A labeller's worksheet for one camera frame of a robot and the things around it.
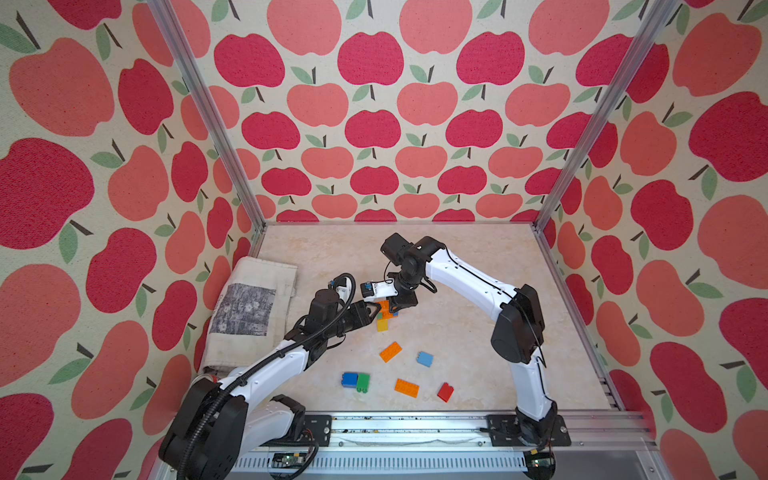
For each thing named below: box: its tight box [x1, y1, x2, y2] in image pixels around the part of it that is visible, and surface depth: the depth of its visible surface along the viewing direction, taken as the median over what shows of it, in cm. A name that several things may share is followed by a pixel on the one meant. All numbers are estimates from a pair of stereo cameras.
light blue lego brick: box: [416, 351, 434, 368], surface depth 88 cm
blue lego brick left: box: [341, 372, 359, 388], surface depth 83 cm
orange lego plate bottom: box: [394, 378, 421, 399], surface depth 82 cm
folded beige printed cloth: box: [200, 258, 298, 373], surface depth 92 cm
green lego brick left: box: [356, 373, 371, 394], surface depth 82 cm
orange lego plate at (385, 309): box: [378, 300, 393, 319], surface depth 85 cm
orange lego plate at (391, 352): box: [379, 341, 403, 363], surface depth 89 cm
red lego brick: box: [437, 382, 455, 403], surface depth 82 cm
